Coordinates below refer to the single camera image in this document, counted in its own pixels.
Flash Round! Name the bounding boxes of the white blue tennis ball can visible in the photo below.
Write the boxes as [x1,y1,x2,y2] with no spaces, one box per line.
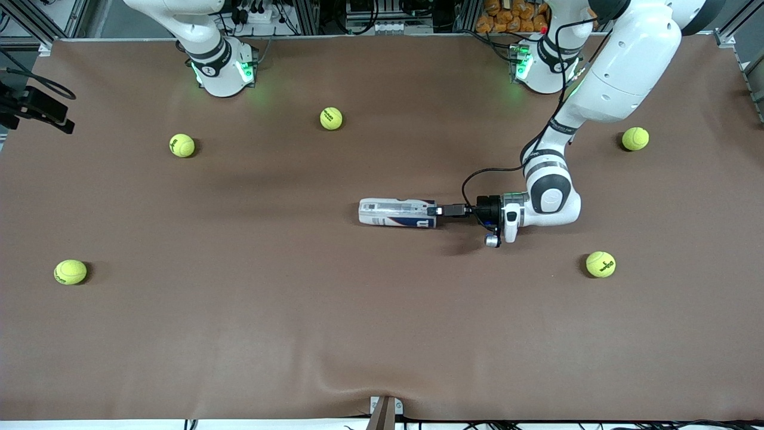
[358,198,438,229]

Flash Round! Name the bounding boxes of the orange packets heap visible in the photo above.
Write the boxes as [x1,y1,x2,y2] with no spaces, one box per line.
[476,0,551,34]

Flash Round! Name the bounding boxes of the brown table cover sheet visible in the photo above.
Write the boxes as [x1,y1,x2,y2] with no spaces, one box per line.
[0,33,764,422]

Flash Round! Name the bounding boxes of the grey electronics box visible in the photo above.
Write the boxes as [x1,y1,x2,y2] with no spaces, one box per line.
[345,0,435,35]

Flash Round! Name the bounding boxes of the white power strip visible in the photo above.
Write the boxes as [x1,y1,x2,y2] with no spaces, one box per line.
[236,5,276,24]

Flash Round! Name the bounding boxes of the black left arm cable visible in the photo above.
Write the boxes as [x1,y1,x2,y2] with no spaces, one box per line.
[462,18,615,211]

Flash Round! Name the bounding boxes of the aluminium frame profile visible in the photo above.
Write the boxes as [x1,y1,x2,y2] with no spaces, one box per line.
[707,0,764,123]
[0,0,90,50]

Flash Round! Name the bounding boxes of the aluminium frame post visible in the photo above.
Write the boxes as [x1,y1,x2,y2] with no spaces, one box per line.
[454,0,481,33]
[292,0,321,35]

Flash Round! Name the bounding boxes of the grey metal clamp bracket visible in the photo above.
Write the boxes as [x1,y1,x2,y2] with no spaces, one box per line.
[365,395,404,430]

